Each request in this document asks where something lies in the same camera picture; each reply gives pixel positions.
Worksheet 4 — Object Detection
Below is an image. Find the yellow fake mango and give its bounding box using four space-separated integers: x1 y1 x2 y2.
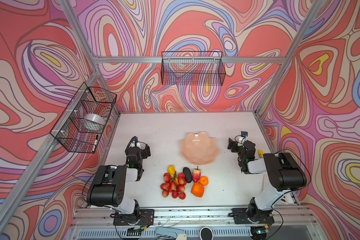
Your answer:
168 165 176 178

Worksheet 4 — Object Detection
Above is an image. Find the red grape bunch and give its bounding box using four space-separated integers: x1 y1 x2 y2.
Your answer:
160 173 187 200

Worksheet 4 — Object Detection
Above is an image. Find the small orange tangerine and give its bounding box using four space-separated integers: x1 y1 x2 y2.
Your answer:
199 176 209 186

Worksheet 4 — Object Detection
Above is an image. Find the red fake strawberry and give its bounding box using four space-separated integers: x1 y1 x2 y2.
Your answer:
192 167 201 183

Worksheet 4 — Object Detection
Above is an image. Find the dark fake avocado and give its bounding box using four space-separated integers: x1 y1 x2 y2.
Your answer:
183 167 193 184

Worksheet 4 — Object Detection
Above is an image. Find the orange fake persimmon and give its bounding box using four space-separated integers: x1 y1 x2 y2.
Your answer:
191 183 205 198

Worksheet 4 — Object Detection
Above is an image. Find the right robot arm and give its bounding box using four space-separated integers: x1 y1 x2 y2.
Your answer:
228 138 308 222

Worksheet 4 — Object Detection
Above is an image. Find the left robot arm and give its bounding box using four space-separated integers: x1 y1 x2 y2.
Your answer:
86 136 151 218

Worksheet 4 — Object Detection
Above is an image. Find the pink petal fruit bowl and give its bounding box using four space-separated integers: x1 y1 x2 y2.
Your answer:
181 132 220 166

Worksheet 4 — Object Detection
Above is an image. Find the silver tape roll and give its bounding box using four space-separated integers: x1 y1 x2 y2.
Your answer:
84 113 106 125

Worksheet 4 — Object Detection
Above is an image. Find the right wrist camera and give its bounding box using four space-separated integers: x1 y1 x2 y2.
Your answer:
240 131 248 139

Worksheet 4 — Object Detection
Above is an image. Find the black wire basket left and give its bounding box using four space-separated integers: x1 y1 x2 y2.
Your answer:
50 83 117 154

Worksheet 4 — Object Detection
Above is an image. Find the black wire basket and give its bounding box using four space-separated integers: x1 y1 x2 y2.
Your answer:
50 83 117 154
161 50 226 86

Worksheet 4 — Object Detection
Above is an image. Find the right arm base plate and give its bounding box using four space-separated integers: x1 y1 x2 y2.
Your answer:
228 208 275 225

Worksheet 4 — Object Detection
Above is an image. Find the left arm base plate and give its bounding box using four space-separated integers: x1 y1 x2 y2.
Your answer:
110 209 155 227

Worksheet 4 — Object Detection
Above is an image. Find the black wire basket back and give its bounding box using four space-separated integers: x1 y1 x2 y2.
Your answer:
161 50 226 86

